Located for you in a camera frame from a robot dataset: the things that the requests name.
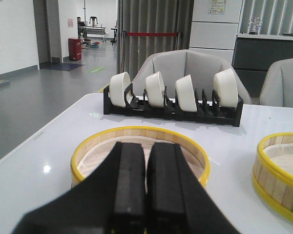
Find white liner in moved tray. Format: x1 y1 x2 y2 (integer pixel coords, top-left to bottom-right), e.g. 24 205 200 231
77 136 204 178

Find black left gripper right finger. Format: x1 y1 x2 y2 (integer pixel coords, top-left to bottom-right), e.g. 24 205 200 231
147 143 239 234

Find white steamer liner paper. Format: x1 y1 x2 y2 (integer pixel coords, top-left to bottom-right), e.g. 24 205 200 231
264 143 293 175

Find grey armchair left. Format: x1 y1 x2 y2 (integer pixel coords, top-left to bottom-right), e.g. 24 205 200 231
131 49 252 105

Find white cabinet column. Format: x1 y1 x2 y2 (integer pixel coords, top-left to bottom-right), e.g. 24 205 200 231
189 0 243 63

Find bamboo steamer tray yellow rims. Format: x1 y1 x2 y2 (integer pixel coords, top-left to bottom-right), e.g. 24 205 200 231
70 126 210 187

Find bamboo steamer base tray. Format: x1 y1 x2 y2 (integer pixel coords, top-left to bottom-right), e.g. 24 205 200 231
252 133 293 222

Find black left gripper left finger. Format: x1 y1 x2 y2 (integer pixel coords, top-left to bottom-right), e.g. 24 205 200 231
12 142 146 234

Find white bowl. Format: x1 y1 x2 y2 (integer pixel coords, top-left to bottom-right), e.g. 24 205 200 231
175 75 197 112
213 68 238 108
145 71 165 108
109 72 131 107

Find black dish rack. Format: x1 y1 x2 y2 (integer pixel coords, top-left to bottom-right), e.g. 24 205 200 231
104 84 244 127

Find grey armchair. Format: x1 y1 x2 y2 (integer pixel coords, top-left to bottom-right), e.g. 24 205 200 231
131 49 252 105
259 58 293 108

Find dark grey counter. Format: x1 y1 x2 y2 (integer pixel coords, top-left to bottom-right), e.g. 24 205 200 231
232 34 293 98

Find red barrier tape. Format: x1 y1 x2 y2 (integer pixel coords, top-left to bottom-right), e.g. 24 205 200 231
126 32 178 37

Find white bowl far left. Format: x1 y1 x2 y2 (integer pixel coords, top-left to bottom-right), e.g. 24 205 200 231
109 72 131 107

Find person in background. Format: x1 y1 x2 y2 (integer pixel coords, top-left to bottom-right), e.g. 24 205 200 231
77 17 85 38

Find grey armchair right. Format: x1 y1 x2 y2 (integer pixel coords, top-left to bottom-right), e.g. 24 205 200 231
259 58 293 108

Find white bowl far right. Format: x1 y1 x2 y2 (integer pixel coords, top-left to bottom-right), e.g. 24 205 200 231
213 68 238 108

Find red bin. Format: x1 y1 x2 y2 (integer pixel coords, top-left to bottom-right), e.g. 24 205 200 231
68 38 82 61

